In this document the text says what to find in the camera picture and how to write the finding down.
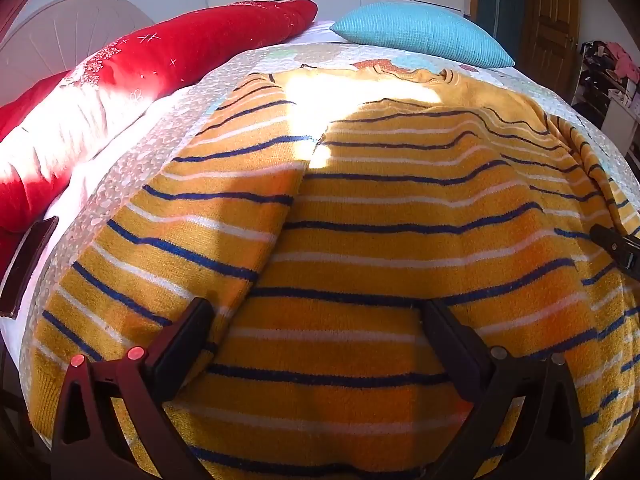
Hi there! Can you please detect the wooden door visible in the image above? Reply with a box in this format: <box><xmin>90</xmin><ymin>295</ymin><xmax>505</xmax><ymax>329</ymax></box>
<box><xmin>520</xmin><ymin>0</ymin><xmax>581</xmax><ymax>78</ymax></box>

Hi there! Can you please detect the dark wooden bed frame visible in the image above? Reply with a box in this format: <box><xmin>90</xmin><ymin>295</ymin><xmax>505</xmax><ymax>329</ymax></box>
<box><xmin>0</xmin><ymin>216</ymin><xmax>60</xmax><ymax>317</ymax></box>

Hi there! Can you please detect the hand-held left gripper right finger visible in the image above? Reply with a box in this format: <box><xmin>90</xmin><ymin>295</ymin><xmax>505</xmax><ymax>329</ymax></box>
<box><xmin>422</xmin><ymin>300</ymin><xmax>586</xmax><ymax>480</ymax></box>

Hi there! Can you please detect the pink cloth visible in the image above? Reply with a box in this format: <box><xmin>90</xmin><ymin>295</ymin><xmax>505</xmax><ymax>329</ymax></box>
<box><xmin>611</xmin><ymin>42</ymin><xmax>640</xmax><ymax>83</ymax></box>

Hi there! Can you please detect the yellow striped knit sweater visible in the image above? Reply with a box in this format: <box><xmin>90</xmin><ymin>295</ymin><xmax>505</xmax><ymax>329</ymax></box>
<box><xmin>29</xmin><ymin>69</ymin><xmax>640</xmax><ymax>480</ymax></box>

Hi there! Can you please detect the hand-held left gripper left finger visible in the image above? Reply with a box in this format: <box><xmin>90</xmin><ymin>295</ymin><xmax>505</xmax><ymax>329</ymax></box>
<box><xmin>50</xmin><ymin>297</ymin><xmax>216</xmax><ymax>480</ymax></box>

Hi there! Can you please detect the patchwork heart quilt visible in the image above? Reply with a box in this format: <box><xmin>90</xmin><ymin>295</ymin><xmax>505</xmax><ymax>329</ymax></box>
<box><xmin>17</xmin><ymin>42</ymin><xmax>640</xmax><ymax>376</ymax></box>

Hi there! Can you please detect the white shelf unit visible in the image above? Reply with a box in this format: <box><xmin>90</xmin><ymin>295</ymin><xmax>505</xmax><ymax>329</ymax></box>
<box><xmin>602</xmin><ymin>89</ymin><xmax>640</xmax><ymax>153</ymax></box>

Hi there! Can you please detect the cluttered shoe rack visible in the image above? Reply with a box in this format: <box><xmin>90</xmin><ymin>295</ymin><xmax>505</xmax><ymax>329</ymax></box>
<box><xmin>570</xmin><ymin>39</ymin><xmax>640</xmax><ymax>126</ymax></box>

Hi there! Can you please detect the red patterned duvet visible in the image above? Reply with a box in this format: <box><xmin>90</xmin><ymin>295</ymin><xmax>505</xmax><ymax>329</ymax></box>
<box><xmin>0</xmin><ymin>0</ymin><xmax>319</xmax><ymax>276</ymax></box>

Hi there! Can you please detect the white fan-pattern headboard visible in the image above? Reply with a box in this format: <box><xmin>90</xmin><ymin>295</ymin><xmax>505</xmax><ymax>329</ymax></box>
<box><xmin>0</xmin><ymin>0</ymin><xmax>156</xmax><ymax>108</ymax></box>

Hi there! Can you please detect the turquoise knit pillow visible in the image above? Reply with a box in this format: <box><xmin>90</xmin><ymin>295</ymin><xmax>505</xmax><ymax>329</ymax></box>
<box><xmin>330</xmin><ymin>2</ymin><xmax>516</xmax><ymax>69</ymax></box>

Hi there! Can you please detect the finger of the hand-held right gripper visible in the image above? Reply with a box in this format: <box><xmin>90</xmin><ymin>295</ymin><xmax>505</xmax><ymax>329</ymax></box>
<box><xmin>589</xmin><ymin>224</ymin><xmax>640</xmax><ymax>281</ymax></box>

